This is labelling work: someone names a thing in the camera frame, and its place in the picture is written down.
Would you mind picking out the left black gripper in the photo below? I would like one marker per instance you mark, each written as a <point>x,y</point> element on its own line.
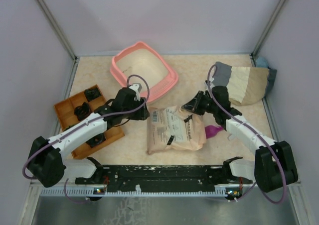
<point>143,113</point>

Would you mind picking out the beige cat litter bag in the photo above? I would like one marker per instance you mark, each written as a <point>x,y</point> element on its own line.
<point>174,128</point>

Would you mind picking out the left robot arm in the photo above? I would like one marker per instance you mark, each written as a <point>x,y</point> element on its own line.
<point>47,161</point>

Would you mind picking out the black part in tray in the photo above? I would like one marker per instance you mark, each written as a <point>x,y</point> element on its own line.
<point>92,93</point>

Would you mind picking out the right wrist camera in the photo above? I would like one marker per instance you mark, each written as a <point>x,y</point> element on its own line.
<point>210,83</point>

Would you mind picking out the black part front tray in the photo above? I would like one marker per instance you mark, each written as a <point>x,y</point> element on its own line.
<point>96,140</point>

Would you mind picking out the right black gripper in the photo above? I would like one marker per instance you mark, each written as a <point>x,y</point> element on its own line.
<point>193,105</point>

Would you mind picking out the pink litter box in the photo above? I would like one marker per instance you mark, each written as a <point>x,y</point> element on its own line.
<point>142,60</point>

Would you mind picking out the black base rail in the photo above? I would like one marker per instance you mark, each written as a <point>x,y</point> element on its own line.
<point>152,178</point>

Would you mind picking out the blue cloth in corner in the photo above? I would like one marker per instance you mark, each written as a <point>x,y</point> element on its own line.
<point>261,62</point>

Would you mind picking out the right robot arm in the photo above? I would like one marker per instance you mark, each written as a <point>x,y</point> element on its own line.
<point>274,163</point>

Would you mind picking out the orange compartment tray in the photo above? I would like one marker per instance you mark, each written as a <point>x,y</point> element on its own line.
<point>75,109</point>

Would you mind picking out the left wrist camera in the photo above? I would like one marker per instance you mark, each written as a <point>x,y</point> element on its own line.
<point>137,87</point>

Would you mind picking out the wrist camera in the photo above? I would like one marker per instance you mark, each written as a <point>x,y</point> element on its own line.
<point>137,87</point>
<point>210,83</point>

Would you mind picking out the grey beige folded cloth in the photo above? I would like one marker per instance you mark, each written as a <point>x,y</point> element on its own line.
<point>245,85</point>

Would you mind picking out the purple plastic scoop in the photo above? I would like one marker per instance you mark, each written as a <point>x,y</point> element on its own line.
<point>211,131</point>

